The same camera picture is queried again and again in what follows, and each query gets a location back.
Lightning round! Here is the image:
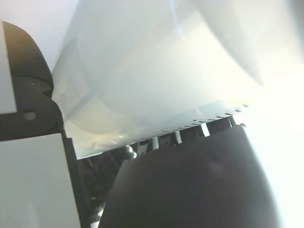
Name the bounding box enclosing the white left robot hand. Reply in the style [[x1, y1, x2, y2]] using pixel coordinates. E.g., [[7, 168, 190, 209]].
[[0, 20, 285, 228]]

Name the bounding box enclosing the large clear plastic syringe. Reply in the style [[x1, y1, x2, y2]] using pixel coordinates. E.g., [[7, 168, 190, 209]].
[[51, 0, 304, 160]]

